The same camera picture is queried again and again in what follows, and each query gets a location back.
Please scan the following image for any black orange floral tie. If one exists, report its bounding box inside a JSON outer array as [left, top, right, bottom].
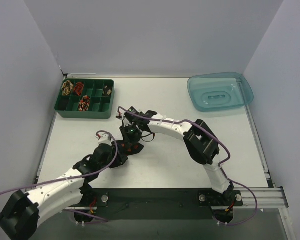
[[116, 140, 145, 156]]

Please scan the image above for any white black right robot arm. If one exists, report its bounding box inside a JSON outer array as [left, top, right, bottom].
[[116, 107, 238, 211]]

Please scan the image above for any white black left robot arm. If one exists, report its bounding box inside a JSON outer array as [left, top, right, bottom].
[[0, 143, 128, 240]]

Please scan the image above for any rolled dark patterned tie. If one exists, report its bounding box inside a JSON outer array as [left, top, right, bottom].
[[102, 85, 113, 97]]

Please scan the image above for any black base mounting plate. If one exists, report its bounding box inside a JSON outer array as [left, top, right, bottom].
[[73, 188, 243, 221]]

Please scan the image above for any green compartment organizer tray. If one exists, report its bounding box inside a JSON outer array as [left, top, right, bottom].
[[54, 78, 115, 120]]

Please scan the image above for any rolled red black tie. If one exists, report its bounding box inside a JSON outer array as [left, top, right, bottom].
[[73, 82, 84, 96]]

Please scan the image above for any rolled beige brown tie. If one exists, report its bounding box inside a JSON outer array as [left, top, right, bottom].
[[61, 80, 74, 96]]

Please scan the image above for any teal translucent plastic tub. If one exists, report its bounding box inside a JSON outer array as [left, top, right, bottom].
[[187, 72, 254, 112]]

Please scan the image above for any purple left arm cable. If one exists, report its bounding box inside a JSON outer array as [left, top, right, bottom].
[[0, 130, 120, 225]]

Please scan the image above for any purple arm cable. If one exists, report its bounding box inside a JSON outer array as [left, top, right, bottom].
[[0, 130, 120, 225], [116, 106, 260, 227]]

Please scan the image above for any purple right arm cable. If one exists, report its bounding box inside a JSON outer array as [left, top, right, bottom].
[[116, 106, 260, 227]]

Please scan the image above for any aluminium front rail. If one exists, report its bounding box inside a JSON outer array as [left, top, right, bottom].
[[65, 188, 288, 209]]

